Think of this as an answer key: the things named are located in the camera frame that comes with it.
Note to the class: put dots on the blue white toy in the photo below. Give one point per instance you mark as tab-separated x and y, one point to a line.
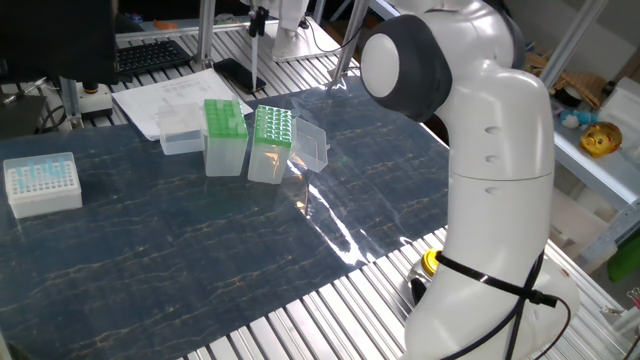
577	118

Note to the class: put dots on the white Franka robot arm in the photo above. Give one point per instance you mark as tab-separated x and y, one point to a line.
500	150

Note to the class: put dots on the translucent tip box green rack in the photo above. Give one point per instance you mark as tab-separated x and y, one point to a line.
267	165
225	155

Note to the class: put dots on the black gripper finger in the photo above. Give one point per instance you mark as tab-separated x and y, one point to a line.
263	19
252	22

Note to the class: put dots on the orange object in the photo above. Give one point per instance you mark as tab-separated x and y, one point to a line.
165	24

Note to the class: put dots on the white stand base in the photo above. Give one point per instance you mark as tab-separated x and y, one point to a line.
97	105

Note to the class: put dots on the glass jar gold lid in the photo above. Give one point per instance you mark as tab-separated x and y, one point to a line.
430	262

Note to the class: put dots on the aluminium frame post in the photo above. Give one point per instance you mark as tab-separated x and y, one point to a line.
205	30
575	40
71	100

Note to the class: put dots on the black keyboard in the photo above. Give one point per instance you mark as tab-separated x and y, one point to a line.
150	56

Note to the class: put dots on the black smartphone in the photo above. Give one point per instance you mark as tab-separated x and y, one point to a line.
240	75

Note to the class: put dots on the grey slotted angle beam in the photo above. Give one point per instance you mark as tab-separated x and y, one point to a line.
610	235

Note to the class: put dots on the white foam block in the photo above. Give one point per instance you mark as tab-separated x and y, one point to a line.
577	225

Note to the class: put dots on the white pedestal metal base plate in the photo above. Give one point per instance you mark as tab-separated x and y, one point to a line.
292	30

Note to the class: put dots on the white tip box blue tips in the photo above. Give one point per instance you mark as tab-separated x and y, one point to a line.
45	200

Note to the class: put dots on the golden toy figure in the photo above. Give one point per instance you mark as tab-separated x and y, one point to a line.
600	139

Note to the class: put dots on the silver metal bar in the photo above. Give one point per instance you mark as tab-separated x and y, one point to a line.
22	91

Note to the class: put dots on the white paper sheet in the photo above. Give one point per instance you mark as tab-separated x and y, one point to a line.
150	95

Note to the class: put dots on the dark marble pattern mat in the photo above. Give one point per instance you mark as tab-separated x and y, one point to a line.
150	250

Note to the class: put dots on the white metal shelf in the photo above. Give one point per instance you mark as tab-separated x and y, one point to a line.
600	175

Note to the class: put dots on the black monitor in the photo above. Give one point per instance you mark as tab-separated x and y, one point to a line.
50	40

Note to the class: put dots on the aluminium frame rail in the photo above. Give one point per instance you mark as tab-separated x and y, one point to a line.
165	31

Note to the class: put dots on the black box device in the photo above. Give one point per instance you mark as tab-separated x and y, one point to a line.
20	115

